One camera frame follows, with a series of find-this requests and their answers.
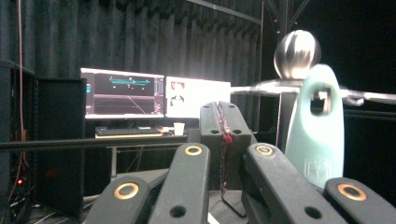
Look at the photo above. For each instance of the black cabinet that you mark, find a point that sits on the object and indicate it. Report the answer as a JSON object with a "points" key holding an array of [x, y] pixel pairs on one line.
{"points": [[59, 140]]}

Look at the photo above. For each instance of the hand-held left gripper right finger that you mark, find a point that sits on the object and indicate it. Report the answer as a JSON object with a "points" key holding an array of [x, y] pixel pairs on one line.
{"points": [[238, 137]]}

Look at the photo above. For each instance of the steel utensil stand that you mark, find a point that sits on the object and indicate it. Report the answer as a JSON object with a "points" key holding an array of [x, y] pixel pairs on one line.
{"points": [[295, 53]]}

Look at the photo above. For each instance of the black keyboard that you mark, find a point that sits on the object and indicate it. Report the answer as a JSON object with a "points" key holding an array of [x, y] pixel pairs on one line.
{"points": [[127, 131]]}

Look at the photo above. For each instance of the wooden office desk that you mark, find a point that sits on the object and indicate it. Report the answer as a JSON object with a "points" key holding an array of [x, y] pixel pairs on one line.
{"points": [[130, 136]]}

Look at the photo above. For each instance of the dark curtain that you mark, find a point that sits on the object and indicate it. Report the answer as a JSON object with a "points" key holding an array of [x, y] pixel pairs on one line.
{"points": [[124, 37]]}

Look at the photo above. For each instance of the white paper cup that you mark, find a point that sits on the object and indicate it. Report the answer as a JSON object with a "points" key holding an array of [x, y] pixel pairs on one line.
{"points": [[179, 129]]}

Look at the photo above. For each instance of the computer monitor with dark screen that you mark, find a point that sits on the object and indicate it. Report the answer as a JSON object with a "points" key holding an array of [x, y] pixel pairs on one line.
{"points": [[124, 93]]}

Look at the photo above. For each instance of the black horizontal bar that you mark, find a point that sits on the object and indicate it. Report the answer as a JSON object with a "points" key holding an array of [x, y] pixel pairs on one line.
{"points": [[77, 143]]}

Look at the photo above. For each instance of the metal truss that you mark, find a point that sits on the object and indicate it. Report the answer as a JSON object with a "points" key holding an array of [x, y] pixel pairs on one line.
{"points": [[285, 15]]}

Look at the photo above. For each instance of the computer monitor with bright screen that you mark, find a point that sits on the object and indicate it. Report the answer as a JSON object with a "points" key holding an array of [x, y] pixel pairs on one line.
{"points": [[199, 96]]}

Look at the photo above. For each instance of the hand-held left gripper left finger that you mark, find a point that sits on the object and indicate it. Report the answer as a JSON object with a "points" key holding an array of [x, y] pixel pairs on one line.
{"points": [[211, 124]]}

